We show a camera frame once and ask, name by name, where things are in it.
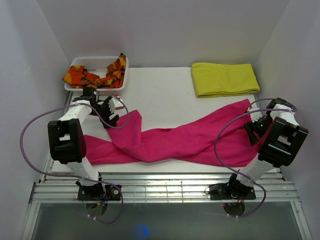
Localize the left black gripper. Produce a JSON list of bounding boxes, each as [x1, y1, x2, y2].
[[89, 96, 119, 129]]

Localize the pink trousers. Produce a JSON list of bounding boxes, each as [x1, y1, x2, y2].
[[84, 99, 257, 167]]

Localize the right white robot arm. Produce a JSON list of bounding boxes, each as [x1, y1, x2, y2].
[[225, 97, 309, 199]]

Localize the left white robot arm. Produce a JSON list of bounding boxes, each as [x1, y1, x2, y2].
[[47, 87, 124, 202]]

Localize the orange patterned trousers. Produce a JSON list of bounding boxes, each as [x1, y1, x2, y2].
[[61, 52, 127, 90]]

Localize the folded yellow trousers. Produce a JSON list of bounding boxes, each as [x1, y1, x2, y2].
[[191, 62, 261, 98]]

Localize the white plastic basket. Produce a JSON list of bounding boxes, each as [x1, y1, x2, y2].
[[64, 56, 130, 98]]

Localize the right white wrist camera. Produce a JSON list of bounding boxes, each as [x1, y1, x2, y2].
[[247, 106, 268, 123]]

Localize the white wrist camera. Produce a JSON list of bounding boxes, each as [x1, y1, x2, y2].
[[247, 106, 268, 123], [108, 96, 125, 113]]

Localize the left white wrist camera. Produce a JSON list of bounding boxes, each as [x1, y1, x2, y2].
[[108, 96, 125, 113]]

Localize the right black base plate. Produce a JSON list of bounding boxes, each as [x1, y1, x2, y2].
[[204, 183, 256, 200]]

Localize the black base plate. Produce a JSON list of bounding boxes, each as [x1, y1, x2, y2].
[[204, 183, 256, 200], [76, 183, 122, 201]]

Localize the aluminium frame rail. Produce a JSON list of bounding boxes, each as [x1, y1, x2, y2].
[[21, 168, 312, 240]]

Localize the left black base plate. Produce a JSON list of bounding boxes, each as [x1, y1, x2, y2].
[[76, 183, 122, 201]]

